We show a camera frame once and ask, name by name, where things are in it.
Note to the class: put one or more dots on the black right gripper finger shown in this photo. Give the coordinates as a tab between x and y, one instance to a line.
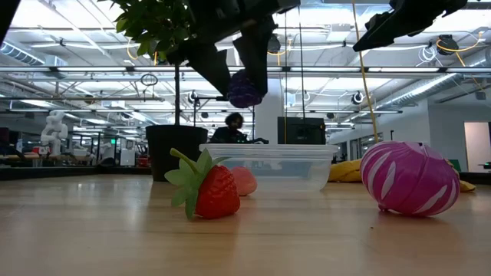
379	34

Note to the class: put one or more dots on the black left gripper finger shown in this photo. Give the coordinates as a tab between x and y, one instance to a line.
213	61
259	53

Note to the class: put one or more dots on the purple blackberry toy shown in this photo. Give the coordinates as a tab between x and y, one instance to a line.
241	94

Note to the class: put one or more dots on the pink peach toy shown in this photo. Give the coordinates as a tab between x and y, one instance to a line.
247	182

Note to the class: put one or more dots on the red strawberry toy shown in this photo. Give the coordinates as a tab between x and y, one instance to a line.
218	191

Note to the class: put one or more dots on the purple white striped onion toy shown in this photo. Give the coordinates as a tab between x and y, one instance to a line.
414	180

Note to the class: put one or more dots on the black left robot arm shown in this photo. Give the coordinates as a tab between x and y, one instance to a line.
5	11

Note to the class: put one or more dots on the person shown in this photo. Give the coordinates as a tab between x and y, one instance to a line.
230	135

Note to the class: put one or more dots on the black computer case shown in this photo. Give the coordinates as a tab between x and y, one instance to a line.
301	130

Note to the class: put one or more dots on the green plant in black pot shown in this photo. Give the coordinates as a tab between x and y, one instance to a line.
174	153

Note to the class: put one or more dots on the clear plastic food container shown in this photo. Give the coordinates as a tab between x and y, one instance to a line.
291	168

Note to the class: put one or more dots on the yellow cloth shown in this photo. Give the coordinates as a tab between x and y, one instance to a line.
345	172

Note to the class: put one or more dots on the brown stick in pot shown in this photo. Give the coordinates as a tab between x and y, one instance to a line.
76	173

